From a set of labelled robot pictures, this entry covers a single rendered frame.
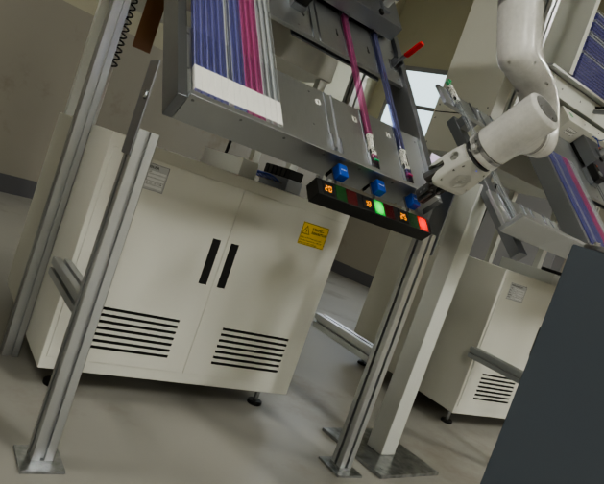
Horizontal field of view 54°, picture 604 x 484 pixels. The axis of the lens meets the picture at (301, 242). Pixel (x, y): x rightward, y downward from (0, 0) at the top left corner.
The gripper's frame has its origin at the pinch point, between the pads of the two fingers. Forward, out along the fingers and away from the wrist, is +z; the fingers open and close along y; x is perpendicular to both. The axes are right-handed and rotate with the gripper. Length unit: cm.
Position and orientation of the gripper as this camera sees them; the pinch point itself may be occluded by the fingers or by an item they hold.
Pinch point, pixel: (424, 193)
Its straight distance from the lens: 137.1
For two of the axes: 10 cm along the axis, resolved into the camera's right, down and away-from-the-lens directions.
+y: 7.9, 2.3, 5.6
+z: -6.0, 4.6, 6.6
